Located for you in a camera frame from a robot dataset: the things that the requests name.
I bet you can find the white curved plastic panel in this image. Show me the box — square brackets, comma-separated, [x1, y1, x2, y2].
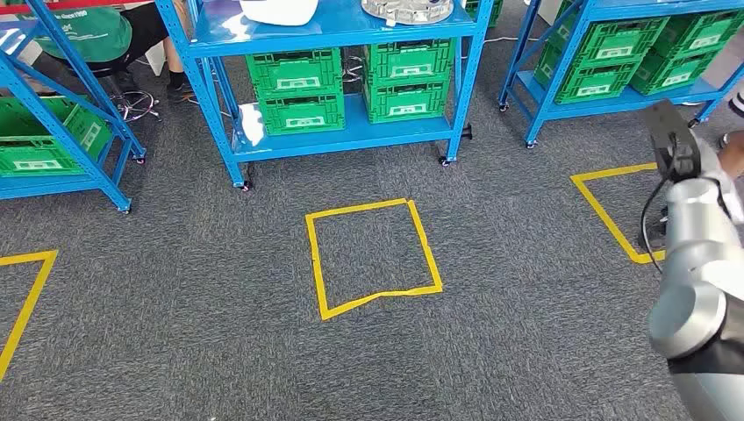
[239, 0, 319, 27]

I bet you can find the blue metal shelf rack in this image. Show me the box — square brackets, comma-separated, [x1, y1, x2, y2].
[0, 0, 147, 215]
[498, 0, 744, 149]
[155, 0, 495, 193]

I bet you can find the stool with chrome base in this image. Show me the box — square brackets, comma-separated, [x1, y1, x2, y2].
[342, 49, 366, 83]
[63, 63, 161, 123]

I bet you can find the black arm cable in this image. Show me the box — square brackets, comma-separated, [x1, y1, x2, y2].
[639, 174, 670, 275]

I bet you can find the silver wheel hubcap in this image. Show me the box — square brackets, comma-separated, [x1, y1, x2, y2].
[361, 0, 454, 25]

